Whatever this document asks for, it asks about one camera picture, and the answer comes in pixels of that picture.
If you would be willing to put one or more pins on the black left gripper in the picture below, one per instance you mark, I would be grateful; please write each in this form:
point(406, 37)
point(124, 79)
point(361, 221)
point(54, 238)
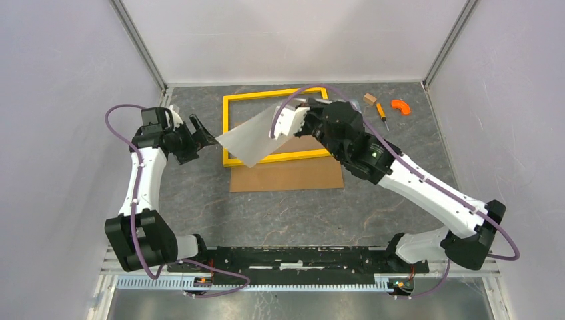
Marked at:
point(188, 154)

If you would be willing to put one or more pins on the yellow picture frame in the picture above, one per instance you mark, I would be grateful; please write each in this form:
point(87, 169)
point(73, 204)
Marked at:
point(229, 161)

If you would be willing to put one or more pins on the photo with backing board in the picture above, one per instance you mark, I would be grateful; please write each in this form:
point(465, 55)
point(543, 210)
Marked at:
point(250, 142)

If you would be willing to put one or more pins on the yellow handled screwdriver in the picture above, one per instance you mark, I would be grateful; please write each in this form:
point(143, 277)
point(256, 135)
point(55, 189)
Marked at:
point(382, 115)

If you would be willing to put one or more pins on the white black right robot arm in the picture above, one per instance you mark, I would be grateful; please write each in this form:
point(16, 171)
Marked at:
point(469, 225)

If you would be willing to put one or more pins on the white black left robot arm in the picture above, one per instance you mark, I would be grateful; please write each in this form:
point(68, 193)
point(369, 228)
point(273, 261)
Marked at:
point(139, 236)

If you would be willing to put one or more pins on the brown backing board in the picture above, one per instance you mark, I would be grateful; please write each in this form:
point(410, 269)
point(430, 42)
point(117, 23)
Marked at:
point(300, 174)

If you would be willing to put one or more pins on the small wooden block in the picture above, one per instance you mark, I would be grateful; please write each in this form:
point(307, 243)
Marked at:
point(370, 99)

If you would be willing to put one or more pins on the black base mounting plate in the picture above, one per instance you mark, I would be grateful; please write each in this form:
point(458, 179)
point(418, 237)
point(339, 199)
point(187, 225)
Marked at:
point(306, 265)

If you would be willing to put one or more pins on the orange curved plastic piece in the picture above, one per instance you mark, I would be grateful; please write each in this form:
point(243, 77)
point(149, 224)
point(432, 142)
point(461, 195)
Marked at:
point(401, 106)

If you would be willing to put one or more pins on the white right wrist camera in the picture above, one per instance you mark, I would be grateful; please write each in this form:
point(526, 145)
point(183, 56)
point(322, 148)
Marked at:
point(288, 121)

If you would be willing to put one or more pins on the blue slotted cable duct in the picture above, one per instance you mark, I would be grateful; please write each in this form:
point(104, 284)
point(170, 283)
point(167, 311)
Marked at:
point(189, 283)

